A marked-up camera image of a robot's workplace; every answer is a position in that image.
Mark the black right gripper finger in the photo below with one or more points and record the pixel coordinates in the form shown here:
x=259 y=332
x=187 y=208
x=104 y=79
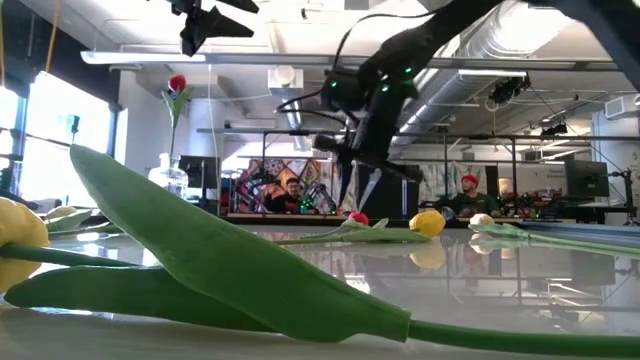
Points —
x=369 y=187
x=347 y=180

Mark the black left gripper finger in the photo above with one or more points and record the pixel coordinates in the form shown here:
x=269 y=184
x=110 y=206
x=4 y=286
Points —
x=210 y=27
x=240 y=5

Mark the dull red artificial tulip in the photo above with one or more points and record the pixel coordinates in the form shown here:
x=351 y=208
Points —
x=177 y=83

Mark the yellow artificial tulip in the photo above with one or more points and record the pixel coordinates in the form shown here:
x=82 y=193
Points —
x=225 y=260
x=427 y=223

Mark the pale peach artificial tulip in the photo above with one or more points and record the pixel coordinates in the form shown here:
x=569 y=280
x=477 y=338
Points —
x=65 y=220
x=481 y=219

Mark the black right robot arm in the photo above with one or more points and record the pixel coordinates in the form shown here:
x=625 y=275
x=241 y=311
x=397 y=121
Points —
x=430 y=37

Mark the clear glass vase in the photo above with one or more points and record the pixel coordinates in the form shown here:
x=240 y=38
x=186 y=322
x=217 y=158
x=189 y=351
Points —
x=167 y=177

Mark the black cabinet panel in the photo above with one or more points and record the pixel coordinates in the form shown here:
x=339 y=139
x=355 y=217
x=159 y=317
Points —
x=400 y=195

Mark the person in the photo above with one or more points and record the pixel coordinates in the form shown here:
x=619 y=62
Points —
x=472 y=197
x=287 y=197

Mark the white patterned cloth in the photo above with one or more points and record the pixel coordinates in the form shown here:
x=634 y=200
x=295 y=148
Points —
x=435 y=175

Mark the colourful patchwork quilt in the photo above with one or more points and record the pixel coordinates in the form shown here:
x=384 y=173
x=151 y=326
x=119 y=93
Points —
x=280 y=167

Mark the white ceiling junction box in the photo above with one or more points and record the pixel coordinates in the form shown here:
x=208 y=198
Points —
x=285 y=75

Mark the black computer monitor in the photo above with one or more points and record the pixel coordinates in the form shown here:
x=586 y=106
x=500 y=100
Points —
x=200 y=171
x=586 y=179

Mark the large bright window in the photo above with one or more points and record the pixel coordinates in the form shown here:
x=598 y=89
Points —
x=65 y=125

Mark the black tripod stand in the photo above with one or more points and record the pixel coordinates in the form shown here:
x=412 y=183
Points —
x=629 y=195

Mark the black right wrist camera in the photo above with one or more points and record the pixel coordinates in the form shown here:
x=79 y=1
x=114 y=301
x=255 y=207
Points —
x=336 y=92

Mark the black aluminium table frame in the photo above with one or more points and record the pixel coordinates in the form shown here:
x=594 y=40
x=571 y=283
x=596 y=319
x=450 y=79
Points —
x=310 y=221

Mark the silver air duct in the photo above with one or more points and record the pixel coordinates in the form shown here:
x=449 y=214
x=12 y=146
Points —
x=480 y=85

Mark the black ceiling camera rig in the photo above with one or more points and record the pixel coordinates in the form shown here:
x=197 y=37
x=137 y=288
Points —
x=507 y=90

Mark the white wall vent unit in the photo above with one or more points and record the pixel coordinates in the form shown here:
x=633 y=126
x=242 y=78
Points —
x=615 y=107

